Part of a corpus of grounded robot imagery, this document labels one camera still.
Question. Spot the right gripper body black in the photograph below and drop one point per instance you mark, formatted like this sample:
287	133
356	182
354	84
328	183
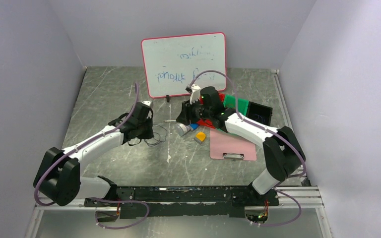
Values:
196	111

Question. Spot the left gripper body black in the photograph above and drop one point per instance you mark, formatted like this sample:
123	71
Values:
145	129

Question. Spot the red plastic bin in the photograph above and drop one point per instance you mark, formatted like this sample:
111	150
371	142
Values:
207	122

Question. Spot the green plastic bin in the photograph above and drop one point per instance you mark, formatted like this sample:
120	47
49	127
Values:
235	101

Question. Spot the black plastic bin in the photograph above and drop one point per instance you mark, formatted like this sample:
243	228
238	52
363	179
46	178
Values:
259	113

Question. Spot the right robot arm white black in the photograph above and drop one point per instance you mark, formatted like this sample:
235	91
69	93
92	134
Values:
282	151

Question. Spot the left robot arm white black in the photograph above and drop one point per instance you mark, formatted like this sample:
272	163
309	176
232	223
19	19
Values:
60	174

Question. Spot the blue eraser block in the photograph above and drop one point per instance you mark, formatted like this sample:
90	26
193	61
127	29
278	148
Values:
194	126

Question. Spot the clear tape roll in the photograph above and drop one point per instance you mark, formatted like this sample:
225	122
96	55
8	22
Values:
182	129

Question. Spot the yellow eraser block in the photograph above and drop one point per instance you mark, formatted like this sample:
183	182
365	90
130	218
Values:
200	137

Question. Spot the pink clipboard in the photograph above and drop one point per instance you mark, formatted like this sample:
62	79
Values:
221	142

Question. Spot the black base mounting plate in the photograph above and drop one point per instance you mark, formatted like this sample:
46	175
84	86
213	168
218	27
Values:
137	201

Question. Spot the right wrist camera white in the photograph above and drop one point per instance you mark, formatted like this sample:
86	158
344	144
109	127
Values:
194	91

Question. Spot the whiteboard with pink frame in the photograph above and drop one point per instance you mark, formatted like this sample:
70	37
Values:
171	63

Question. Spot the aluminium rail frame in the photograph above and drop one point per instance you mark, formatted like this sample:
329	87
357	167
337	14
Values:
297	198

